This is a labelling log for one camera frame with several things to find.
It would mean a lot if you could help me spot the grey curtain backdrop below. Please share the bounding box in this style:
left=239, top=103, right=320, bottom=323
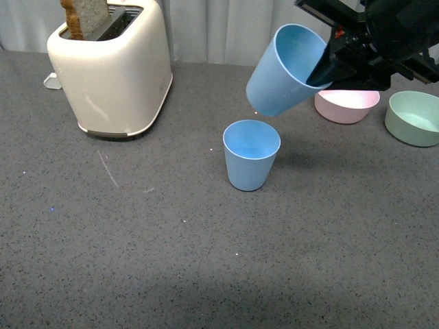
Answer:
left=0, top=0, right=439, bottom=85

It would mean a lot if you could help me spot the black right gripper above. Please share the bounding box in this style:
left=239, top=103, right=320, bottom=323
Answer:
left=296, top=1, right=438, bottom=91

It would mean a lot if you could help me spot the toast bread slice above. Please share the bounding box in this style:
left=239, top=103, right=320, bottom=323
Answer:
left=60, top=0, right=110, bottom=40

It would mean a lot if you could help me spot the white toaster lever knob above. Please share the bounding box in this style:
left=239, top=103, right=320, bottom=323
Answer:
left=43, top=73, right=62, bottom=90

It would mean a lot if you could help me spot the green bowl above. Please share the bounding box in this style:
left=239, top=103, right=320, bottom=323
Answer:
left=384, top=90, right=438, bottom=147

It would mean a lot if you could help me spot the blue cup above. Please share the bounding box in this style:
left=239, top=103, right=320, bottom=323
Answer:
left=223, top=119, right=281, bottom=191
left=246, top=24, right=330, bottom=117

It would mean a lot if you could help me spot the cream white toaster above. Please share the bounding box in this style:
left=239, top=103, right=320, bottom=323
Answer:
left=47, top=1, right=173, bottom=138

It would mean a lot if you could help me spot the pink bowl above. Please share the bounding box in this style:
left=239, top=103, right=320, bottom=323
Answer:
left=314, top=90, right=381, bottom=124

